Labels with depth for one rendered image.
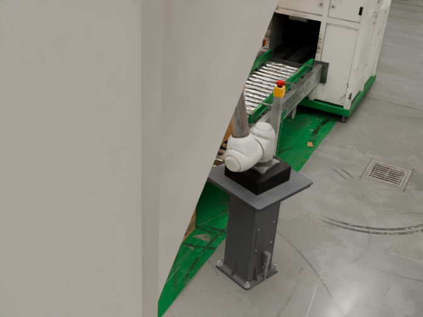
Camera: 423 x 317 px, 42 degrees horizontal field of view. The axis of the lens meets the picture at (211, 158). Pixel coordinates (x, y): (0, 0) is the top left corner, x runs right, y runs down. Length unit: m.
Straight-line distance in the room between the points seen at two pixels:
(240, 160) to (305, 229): 1.42
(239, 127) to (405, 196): 2.32
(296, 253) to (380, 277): 0.59
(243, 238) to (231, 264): 0.28
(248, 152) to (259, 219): 0.56
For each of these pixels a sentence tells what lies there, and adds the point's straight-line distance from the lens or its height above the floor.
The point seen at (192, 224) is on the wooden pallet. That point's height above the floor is 0.07.
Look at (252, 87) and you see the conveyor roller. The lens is 5.29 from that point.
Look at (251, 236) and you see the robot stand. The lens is 3.56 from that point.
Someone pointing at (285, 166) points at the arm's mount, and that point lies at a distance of 3.43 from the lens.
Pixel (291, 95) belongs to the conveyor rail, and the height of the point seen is 0.59.
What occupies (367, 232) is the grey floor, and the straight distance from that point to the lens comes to 4.49.
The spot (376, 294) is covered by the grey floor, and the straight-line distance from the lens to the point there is 3.97.
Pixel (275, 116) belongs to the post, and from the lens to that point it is 4.23.
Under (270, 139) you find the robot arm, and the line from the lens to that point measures 3.27.
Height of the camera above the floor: 2.58
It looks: 30 degrees down
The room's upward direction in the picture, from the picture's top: 4 degrees clockwise
